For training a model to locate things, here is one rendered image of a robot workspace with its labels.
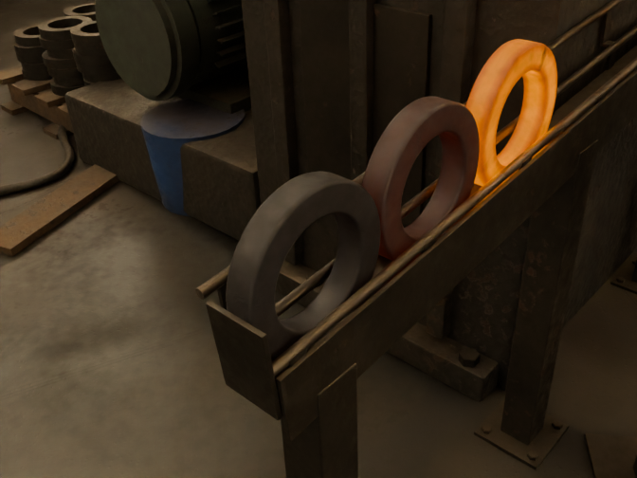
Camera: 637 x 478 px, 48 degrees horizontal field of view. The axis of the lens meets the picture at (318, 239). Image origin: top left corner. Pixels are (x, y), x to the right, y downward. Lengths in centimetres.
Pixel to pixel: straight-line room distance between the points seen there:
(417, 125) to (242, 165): 114
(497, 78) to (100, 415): 105
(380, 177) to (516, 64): 24
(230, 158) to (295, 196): 125
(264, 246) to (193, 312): 115
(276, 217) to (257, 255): 4
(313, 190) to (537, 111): 44
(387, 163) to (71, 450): 98
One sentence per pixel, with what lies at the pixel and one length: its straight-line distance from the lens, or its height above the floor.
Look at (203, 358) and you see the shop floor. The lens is 161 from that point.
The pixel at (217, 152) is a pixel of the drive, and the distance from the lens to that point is 190.
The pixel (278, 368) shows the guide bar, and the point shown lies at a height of 63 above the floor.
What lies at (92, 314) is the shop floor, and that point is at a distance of 181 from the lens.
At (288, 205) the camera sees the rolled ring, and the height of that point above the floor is 76.
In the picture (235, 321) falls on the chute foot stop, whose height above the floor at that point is 67.
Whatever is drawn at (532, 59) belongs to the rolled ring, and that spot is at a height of 78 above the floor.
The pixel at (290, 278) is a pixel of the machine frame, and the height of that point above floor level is 7.
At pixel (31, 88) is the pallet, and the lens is 289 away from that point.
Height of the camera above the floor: 107
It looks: 33 degrees down
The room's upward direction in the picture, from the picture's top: 3 degrees counter-clockwise
